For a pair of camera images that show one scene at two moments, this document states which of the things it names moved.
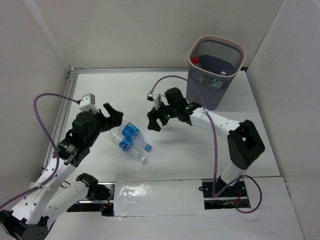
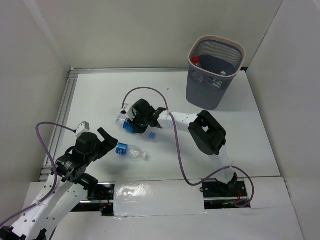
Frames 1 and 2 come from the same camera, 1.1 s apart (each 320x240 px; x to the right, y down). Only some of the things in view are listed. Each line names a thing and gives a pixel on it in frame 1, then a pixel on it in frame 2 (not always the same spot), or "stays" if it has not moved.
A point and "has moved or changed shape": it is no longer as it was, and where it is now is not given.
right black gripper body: [170, 110] to [140, 121]
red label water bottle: [195, 60] stays
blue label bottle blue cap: [130, 133] has moved or changed shape
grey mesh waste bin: [214, 61] stays
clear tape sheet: [135, 198] stays
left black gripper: [105, 121] to [104, 143]
